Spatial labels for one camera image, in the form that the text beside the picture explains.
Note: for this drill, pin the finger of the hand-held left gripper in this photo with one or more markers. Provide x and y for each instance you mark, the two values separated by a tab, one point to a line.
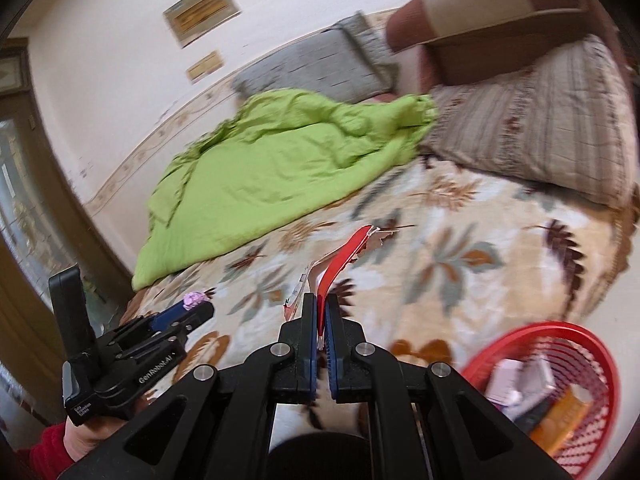
170	316
195	321

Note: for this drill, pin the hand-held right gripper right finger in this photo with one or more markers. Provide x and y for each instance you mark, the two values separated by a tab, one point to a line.
331	360

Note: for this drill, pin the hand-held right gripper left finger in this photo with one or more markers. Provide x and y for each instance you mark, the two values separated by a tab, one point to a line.
312	360

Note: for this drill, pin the pink wrapper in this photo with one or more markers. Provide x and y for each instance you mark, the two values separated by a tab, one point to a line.
196	301

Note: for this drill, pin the red paper envelope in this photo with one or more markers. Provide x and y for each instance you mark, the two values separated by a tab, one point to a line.
345	260

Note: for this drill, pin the orange box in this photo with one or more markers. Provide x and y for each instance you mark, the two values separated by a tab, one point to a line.
562	420

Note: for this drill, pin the red plastic basket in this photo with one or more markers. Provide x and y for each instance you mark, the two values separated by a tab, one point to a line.
595	360

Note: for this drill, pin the person's left forearm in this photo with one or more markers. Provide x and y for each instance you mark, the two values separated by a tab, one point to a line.
42	455

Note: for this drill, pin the person's left hand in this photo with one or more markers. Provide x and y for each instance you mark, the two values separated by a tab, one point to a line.
95	435

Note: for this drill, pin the leaf print blanket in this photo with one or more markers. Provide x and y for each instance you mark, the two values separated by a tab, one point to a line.
450	285

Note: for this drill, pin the green quilt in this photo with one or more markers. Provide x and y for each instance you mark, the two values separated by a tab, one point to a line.
260	170

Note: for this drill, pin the wooden framed glass door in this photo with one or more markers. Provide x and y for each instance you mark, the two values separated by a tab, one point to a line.
30	220

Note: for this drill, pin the grey quilted pillow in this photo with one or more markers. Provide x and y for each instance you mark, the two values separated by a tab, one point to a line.
310	60

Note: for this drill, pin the striped beige pillow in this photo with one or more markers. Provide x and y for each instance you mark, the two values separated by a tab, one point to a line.
540	120

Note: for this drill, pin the small framed wall picture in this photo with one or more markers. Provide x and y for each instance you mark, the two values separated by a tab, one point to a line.
205	66

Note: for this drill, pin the large framed wall picture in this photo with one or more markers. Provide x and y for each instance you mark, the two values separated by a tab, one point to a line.
202	12

